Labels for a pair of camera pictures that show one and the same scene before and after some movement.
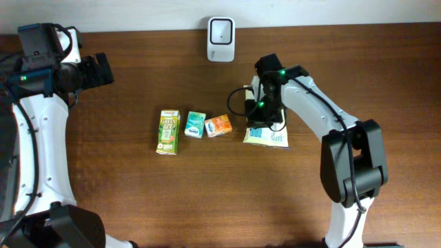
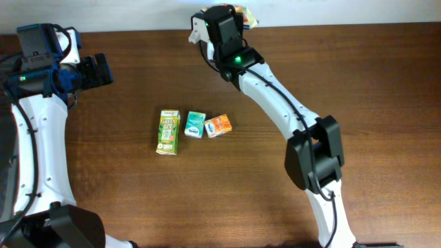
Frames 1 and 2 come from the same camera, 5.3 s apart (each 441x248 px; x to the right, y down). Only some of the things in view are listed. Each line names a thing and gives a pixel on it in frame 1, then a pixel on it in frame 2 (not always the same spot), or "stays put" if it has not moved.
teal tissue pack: x=195 y=125 stays put
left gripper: x=96 y=77 stays put
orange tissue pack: x=218 y=125 stays put
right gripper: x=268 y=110 → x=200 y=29
